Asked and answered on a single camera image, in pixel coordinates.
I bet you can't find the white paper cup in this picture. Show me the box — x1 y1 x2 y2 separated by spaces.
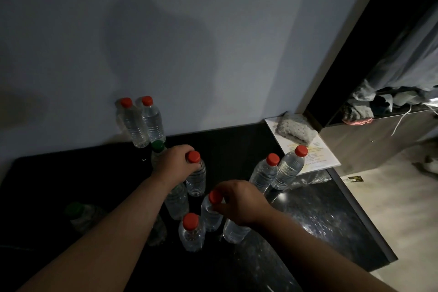
392 91 420 107

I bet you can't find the person's left forearm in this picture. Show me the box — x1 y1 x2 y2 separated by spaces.
17 173 172 292

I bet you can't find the white cable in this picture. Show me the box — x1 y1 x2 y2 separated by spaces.
391 103 438 137

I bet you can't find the white printed paper sheet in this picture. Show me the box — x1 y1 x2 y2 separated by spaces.
264 116 342 167

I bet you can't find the black glossy table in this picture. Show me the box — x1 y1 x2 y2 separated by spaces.
0 122 399 292

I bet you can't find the grey and pink cloth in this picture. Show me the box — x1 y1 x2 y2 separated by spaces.
342 102 374 126

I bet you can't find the person's right hand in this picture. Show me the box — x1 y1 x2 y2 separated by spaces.
209 180 274 227

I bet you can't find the dark wood wardrobe unit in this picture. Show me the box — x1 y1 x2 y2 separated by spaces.
297 0 438 176

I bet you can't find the grey folded towel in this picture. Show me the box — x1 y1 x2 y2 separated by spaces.
276 112 319 147

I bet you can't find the person's right forearm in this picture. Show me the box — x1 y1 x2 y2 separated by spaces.
253 209 397 292

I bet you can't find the person's left hand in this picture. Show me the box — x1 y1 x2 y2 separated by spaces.
150 144 203 193

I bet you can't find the clear crumpled plastic wrap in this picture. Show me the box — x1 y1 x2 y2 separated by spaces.
294 170 333 189

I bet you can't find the clear plastic cover sheet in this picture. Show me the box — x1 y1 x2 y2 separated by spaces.
352 0 438 101

